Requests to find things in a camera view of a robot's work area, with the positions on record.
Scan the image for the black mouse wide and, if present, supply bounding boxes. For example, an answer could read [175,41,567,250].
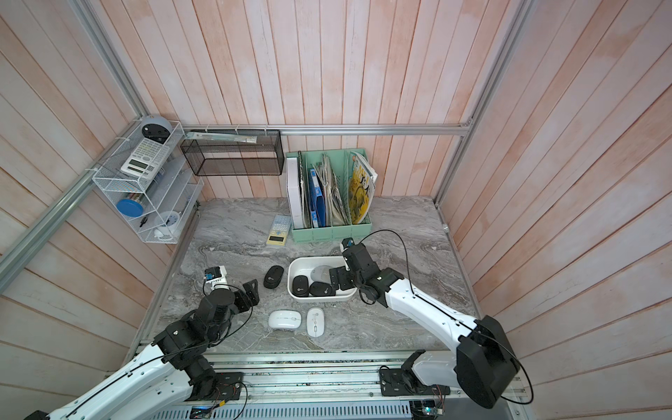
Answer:
[309,282,335,298]

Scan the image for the white mouse wide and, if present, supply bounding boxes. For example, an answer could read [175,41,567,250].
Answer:
[268,310,302,330]

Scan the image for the black mouse with logo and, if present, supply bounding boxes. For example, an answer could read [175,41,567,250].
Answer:
[292,275,310,298]

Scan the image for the black mouse plain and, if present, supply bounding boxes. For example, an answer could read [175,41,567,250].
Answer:
[264,265,285,290]

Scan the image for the white mouse slim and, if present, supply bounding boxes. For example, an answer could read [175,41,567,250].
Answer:
[306,307,326,338]

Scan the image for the white storage box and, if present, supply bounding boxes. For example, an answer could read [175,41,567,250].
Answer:
[286,257,356,304]

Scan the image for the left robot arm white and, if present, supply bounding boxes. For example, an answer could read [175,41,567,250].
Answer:
[27,280,260,419]

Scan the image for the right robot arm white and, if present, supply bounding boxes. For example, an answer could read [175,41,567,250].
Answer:
[341,238,522,409]

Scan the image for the newspapers in organizer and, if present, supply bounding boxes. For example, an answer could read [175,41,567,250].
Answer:
[315,154,348,227]

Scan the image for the blue folder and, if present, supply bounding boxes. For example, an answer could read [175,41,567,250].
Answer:
[310,167,327,228]

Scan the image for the green file organizer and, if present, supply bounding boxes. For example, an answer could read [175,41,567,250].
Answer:
[286,149,372,243]

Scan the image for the yellow blue calculator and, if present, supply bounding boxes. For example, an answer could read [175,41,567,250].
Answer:
[266,215,292,246]

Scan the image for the yellow magazine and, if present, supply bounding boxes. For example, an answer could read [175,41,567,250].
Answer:
[348,152,378,225]

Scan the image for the white ceramic cup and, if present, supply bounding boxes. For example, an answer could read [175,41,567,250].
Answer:
[153,211,181,242]

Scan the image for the white binder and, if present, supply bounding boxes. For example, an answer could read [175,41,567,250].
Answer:
[285,157,306,229]

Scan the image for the blue lid jar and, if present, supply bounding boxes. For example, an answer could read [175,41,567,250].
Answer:
[115,192,145,218]

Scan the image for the white calculator on shelf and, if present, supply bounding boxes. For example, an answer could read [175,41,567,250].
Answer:
[121,138,170,180]

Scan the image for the paper pack on basket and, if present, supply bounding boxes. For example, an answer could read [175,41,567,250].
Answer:
[185,131,257,145]

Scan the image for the round white black clock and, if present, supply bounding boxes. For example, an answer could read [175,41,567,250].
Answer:
[141,115,173,145]

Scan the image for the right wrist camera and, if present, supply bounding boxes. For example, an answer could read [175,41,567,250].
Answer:
[339,237,355,252]

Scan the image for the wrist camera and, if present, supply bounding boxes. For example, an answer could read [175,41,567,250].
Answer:
[204,265,229,292]
[339,237,355,252]

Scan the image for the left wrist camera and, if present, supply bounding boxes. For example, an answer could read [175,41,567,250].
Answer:
[204,265,229,292]

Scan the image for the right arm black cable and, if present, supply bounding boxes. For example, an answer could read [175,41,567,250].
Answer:
[356,229,535,405]

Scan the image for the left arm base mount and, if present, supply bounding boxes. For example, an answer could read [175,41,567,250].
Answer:
[199,371,244,402]

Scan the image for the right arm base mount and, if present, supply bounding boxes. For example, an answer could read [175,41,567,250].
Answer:
[378,350,451,397]

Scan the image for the white wire wall shelf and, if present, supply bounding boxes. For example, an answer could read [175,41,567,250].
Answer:
[93,119,203,244]

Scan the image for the black mesh wall basket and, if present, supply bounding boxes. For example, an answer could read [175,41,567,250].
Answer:
[180,129,285,177]

